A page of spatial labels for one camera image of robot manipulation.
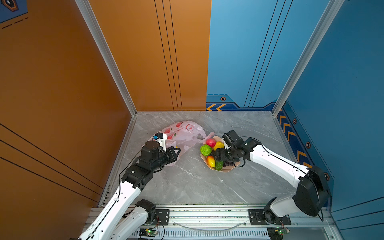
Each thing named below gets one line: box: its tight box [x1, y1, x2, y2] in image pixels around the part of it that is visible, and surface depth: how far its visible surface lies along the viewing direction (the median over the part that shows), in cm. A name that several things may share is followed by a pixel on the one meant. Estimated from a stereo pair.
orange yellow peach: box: [207, 155, 216, 168], surface depth 86 cm
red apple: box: [205, 138, 216, 148], surface depth 93 cm
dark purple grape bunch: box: [223, 161, 234, 168], surface depth 88 cm
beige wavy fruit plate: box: [200, 153, 240, 173], surface depth 89 cm
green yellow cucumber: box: [215, 160, 224, 171], surface depth 86 cm
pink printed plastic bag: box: [152, 120, 215, 167], surface depth 93 cm
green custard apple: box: [200, 144, 212, 157], surface depth 89 cm
